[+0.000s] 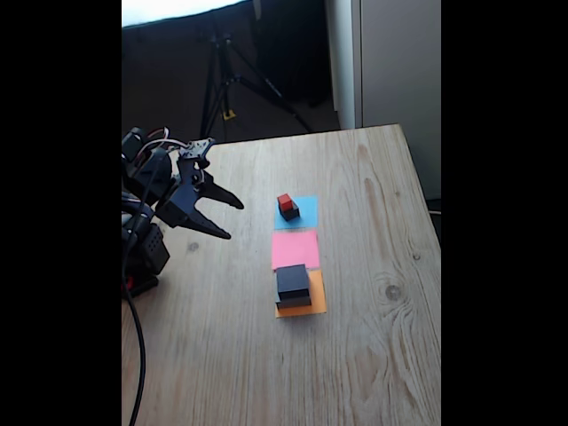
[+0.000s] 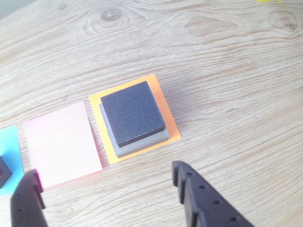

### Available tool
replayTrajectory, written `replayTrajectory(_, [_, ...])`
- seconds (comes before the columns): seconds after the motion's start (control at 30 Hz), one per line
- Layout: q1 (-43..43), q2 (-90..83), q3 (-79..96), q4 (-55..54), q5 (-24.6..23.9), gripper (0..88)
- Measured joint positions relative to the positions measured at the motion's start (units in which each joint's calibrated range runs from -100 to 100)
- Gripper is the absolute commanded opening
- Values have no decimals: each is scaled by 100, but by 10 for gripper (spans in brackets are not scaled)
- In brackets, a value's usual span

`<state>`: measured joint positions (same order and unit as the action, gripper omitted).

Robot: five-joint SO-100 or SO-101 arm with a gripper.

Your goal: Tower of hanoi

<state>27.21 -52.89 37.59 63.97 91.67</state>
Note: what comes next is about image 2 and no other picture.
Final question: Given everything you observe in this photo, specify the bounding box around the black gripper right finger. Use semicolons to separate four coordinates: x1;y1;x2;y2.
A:
171;160;255;227

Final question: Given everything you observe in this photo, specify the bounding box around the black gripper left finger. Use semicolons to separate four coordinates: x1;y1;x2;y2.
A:
10;168;48;227

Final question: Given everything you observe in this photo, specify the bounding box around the small dark cube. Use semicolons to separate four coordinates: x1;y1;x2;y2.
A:
0;156;13;190

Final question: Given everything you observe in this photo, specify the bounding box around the large grey block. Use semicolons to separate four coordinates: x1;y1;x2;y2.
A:
99;104;170;158

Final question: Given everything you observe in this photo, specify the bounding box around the medium dark block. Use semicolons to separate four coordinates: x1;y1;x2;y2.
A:
100;80;166;147

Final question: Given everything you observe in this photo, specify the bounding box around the blue paper sheet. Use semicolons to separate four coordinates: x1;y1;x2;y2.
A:
0;124;25;196

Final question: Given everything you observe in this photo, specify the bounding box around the pink paper sheet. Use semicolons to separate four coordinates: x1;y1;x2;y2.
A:
22;101;103;189

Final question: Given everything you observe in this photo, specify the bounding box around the orange paper sheet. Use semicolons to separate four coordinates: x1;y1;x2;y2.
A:
88;73;182;166

